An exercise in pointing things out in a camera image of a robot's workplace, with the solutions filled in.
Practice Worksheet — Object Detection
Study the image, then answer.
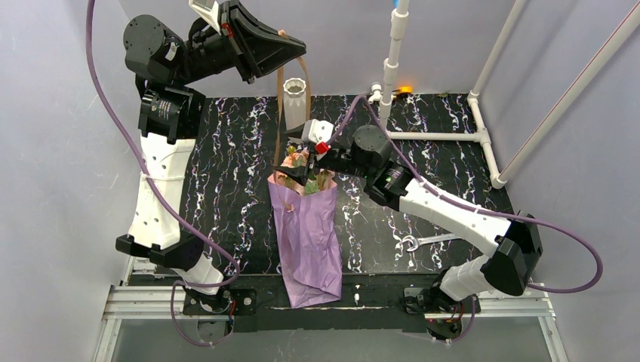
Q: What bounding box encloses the white ribbed vase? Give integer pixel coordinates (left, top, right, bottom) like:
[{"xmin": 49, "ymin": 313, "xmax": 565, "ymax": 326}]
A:
[{"xmin": 282, "ymin": 78, "xmax": 309, "ymax": 130}]

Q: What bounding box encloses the brown ribbon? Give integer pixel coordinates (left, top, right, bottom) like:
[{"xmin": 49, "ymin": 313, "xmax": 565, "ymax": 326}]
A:
[{"xmin": 272, "ymin": 56, "xmax": 311, "ymax": 183}]

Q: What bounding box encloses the purple flower bouquet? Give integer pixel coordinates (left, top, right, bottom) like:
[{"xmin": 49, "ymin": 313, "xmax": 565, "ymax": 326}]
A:
[{"xmin": 268, "ymin": 170, "xmax": 343, "ymax": 308}]

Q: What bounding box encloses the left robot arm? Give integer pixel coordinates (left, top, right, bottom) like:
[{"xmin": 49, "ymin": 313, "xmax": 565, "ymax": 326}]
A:
[{"xmin": 115, "ymin": 1, "xmax": 306, "ymax": 296}]

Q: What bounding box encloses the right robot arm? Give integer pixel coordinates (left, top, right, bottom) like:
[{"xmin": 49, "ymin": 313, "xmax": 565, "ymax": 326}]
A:
[{"xmin": 276, "ymin": 119, "xmax": 543, "ymax": 308}]

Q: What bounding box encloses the orange yellow small object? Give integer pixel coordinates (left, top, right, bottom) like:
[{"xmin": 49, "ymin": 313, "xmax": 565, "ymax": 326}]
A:
[{"xmin": 393, "ymin": 86, "xmax": 413, "ymax": 95}]

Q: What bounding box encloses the silver wrench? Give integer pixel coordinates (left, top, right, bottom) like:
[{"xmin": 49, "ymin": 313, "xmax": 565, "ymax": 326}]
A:
[{"xmin": 402, "ymin": 233, "xmax": 459, "ymax": 253}]

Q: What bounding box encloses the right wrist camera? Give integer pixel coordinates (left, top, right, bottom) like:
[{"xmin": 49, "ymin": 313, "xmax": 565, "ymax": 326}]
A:
[{"xmin": 301, "ymin": 119, "xmax": 334, "ymax": 155}]

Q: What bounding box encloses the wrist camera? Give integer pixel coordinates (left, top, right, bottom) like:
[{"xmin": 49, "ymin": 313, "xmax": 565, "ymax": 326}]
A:
[
  {"xmin": 189, "ymin": 0, "xmax": 220, "ymax": 32},
  {"xmin": 301, "ymin": 119, "xmax": 334, "ymax": 155}
]

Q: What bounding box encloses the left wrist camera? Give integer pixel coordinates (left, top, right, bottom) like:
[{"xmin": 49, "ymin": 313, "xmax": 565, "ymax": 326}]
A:
[{"xmin": 189, "ymin": 0, "xmax": 220, "ymax": 32}]

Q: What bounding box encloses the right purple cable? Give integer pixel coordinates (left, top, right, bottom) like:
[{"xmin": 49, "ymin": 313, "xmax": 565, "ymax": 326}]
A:
[{"xmin": 325, "ymin": 94, "xmax": 604, "ymax": 345}]

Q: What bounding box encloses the purple cable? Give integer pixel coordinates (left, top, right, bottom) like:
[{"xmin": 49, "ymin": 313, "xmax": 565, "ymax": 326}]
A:
[
  {"xmin": 85, "ymin": 0, "xmax": 242, "ymax": 348},
  {"xmin": 325, "ymin": 94, "xmax": 604, "ymax": 345}
]

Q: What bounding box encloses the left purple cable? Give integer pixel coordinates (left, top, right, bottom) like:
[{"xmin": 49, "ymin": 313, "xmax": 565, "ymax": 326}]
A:
[{"xmin": 85, "ymin": 0, "xmax": 242, "ymax": 348}]

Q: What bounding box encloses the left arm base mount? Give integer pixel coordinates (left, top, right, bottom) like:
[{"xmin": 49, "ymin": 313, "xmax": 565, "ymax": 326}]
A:
[{"xmin": 182, "ymin": 287, "xmax": 257, "ymax": 316}]

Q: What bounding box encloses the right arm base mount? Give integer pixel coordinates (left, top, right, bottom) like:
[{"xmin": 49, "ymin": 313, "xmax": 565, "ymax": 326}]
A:
[{"xmin": 400, "ymin": 287, "xmax": 481, "ymax": 344}]

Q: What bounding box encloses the aluminium rail frame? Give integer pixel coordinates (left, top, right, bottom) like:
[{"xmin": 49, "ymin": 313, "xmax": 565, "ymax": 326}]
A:
[{"xmin": 92, "ymin": 247, "xmax": 569, "ymax": 361}]

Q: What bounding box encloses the white PVC pipe frame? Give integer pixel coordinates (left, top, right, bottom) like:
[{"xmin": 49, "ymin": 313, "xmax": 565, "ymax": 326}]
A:
[{"xmin": 367, "ymin": 0, "xmax": 640, "ymax": 190}]

